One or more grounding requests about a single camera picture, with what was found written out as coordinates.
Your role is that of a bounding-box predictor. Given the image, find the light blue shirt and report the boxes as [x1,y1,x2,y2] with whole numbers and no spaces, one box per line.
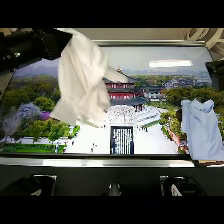
[180,98,224,162]

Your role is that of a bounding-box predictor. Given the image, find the white shirt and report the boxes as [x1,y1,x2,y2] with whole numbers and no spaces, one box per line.
[49,28,129,128]

